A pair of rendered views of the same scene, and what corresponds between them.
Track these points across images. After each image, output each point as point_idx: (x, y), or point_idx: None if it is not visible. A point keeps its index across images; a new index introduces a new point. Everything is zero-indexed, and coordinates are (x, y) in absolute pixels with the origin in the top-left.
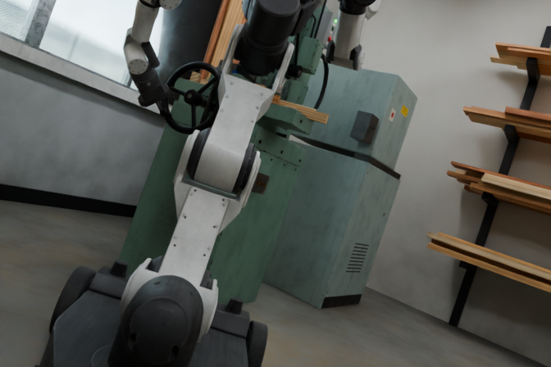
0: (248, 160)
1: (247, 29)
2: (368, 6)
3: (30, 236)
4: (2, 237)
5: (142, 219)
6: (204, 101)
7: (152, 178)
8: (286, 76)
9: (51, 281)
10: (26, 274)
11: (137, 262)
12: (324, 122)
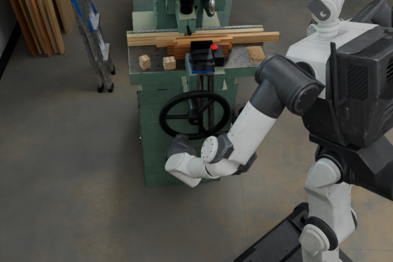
0: (357, 225)
1: (355, 182)
2: None
3: (62, 208)
4: (64, 234)
5: (153, 162)
6: (197, 105)
7: (147, 141)
8: None
9: (156, 248)
10: (143, 259)
11: (162, 178)
12: (277, 41)
